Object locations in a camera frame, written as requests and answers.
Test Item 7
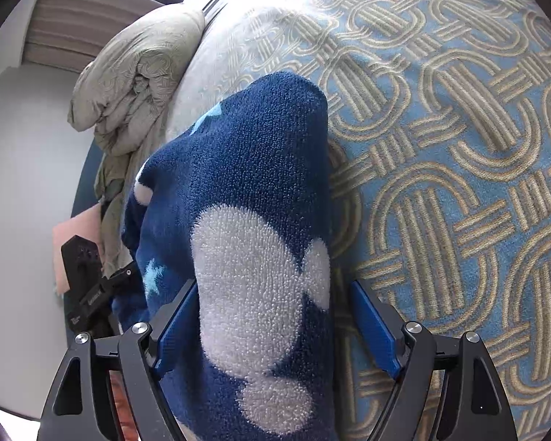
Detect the patterned blue beige bed cover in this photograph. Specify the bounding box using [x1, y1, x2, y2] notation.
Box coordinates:
[165, 0, 551, 441]

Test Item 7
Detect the folded patterned beige duvet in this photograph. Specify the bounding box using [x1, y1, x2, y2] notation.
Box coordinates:
[67, 6, 207, 276]

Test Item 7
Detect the beige window blind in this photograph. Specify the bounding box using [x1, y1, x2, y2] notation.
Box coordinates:
[22, 0, 167, 73]

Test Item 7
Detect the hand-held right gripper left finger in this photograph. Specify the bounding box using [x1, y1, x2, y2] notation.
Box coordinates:
[39, 279, 199, 441]

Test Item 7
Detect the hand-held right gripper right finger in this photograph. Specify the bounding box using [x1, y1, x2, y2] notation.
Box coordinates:
[351, 279, 519, 441]

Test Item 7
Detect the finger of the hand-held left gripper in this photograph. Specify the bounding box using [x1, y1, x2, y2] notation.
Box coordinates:
[104, 261, 139, 295]

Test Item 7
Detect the blue fleece mouse-print blanket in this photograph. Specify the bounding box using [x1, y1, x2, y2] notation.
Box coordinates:
[110, 71, 337, 441]

